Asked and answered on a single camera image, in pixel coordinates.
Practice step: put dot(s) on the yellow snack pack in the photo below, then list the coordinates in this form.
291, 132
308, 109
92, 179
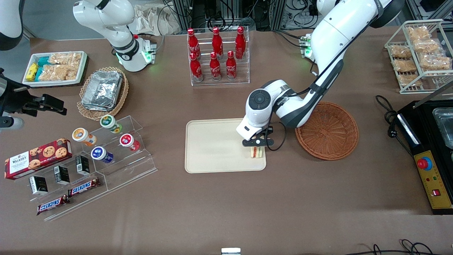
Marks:
32, 72

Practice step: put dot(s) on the stack of foil trays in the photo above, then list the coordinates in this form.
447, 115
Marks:
102, 90

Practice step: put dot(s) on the Snickers chocolate bar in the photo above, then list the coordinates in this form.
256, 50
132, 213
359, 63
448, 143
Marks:
53, 204
83, 187

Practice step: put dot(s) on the triangular white bread sandwich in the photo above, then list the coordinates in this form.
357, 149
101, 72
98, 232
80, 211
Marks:
257, 152

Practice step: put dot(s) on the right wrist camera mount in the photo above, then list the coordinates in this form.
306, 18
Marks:
10, 123

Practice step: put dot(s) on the clear bag rice crackers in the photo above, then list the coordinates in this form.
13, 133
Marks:
65, 58
53, 72

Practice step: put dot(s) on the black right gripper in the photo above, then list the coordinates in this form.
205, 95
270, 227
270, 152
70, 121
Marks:
15, 100

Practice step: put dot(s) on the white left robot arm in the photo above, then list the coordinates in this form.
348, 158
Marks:
336, 42

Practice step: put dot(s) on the red lid yogurt cup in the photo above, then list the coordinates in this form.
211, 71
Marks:
126, 140

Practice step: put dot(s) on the light tan wicker basket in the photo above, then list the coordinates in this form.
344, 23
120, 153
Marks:
122, 95

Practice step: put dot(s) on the aluminium frame equipment rack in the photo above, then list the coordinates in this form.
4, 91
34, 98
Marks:
247, 14

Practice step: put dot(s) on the clear stepped acrylic display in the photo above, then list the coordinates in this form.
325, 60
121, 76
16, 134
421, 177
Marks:
124, 170

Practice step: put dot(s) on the red cola bottle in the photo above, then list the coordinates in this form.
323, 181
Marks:
196, 69
240, 41
214, 68
193, 42
230, 66
217, 41

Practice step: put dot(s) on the green lid yogurt cup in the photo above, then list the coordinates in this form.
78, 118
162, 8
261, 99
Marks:
108, 122

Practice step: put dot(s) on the white rectangular snack tray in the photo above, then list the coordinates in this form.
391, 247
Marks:
83, 67

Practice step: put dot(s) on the crumpled beige cloth bag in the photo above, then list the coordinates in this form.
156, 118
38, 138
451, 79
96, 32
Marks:
148, 19

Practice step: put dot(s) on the grey metal lever bar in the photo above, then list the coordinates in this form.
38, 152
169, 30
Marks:
433, 95

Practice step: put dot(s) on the clear acrylic bottle rack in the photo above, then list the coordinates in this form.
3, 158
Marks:
244, 71

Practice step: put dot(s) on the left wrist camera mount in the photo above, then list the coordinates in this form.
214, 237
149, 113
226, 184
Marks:
258, 142

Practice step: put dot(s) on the teal snack pack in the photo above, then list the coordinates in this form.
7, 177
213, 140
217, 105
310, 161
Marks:
39, 73
43, 61

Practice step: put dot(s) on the red Walkers cookie box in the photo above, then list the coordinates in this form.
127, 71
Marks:
35, 159

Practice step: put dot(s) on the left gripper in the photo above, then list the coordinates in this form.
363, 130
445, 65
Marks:
270, 130

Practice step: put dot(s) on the orange lid yogurt cup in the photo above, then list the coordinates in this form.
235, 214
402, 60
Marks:
80, 135

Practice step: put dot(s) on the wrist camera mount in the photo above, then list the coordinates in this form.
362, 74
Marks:
258, 142
10, 123

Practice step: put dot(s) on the black sealing machine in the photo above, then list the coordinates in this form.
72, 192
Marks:
424, 138

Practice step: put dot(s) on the brown round wicker basket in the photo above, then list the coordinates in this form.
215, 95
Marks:
329, 138

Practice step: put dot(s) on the shiny steel pan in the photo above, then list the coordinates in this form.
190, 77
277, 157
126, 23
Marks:
446, 127

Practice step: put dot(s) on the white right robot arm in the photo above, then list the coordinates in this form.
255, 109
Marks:
106, 17

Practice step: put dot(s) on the blue lid yogurt cup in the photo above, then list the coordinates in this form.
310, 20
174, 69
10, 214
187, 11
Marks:
99, 153

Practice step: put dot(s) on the beige rectangular plastic tray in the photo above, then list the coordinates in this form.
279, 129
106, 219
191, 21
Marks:
216, 145

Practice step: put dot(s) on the small black carton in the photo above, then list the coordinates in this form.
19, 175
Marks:
82, 165
62, 175
38, 185

